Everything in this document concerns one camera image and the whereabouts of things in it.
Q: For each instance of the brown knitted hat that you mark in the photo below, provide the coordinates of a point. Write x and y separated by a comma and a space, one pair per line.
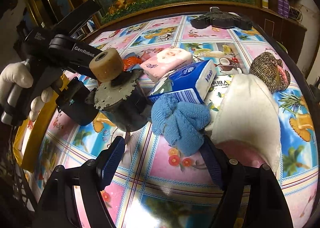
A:
270, 70

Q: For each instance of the brown wooden cabinet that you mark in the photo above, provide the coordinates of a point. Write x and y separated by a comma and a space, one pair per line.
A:
287, 32

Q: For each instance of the white folded cloth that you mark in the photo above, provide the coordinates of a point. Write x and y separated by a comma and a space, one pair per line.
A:
247, 113

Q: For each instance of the blue white tissue pack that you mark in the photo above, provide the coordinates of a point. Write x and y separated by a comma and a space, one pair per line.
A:
185, 80

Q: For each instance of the yellow bag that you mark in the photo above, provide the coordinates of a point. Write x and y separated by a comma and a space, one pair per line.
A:
32, 130

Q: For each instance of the black snack packet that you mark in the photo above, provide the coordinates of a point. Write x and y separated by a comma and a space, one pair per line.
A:
120, 110

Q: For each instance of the person's left hand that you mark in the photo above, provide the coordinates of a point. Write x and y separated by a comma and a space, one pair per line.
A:
15, 77

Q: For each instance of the pink tissue pack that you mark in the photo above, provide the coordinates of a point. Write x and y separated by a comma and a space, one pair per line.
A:
167, 59

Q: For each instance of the black plastic winged object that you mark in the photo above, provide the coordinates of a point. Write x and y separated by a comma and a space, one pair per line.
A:
220, 21

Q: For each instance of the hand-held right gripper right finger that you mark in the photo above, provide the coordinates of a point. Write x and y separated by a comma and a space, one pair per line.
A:
212, 163

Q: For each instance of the red foil wrapper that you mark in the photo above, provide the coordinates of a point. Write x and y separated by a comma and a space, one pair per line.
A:
131, 61

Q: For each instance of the fruit printed tablecloth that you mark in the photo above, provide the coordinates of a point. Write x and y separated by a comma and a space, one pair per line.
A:
162, 180

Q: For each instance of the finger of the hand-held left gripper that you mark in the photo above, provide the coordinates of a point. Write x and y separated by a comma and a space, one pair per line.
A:
77, 108
80, 54

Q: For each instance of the tan tape roll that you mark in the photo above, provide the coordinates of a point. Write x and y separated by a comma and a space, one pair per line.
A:
105, 64

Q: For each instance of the blue terry towel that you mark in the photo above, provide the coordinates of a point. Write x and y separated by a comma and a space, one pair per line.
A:
180, 123

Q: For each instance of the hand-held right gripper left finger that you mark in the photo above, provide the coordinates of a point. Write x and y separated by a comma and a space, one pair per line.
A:
112, 160

